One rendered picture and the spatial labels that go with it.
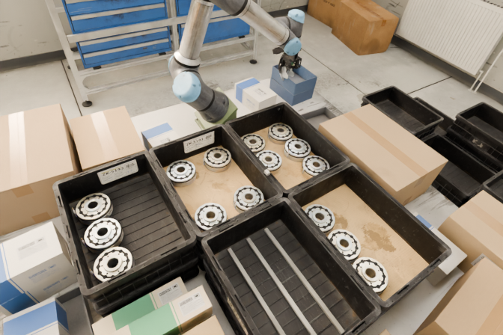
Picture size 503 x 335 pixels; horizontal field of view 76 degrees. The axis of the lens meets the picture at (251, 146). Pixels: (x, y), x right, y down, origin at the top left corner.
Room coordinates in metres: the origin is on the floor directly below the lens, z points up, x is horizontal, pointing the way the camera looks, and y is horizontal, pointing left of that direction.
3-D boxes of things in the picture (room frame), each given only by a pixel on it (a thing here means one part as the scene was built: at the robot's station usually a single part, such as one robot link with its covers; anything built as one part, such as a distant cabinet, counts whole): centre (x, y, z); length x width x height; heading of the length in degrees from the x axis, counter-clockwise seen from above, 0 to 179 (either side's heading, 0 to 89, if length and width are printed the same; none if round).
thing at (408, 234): (0.55, -0.36, 0.87); 0.40 x 0.30 x 0.11; 37
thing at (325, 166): (0.83, -0.25, 0.86); 0.10 x 0.10 x 0.01
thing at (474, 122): (1.54, -1.46, 0.37); 0.40 x 0.30 x 0.45; 35
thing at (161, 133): (0.96, 0.37, 0.75); 0.20 x 0.12 x 0.09; 41
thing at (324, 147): (0.87, -0.12, 0.87); 0.40 x 0.30 x 0.11; 37
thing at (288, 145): (0.91, -0.18, 0.86); 0.10 x 0.10 x 0.01
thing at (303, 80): (1.52, -0.19, 0.81); 0.20 x 0.15 x 0.07; 38
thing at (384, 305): (0.55, -0.36, 0.92); 0.40 x 0.30 x 0.02; 37
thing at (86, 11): (2.35, 1.07, 0.60); 0.72 x 0.03 x 0.56; 125
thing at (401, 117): (1.63, -0.90, 0.37); 0.40 x 0.30 x 0.45; 35
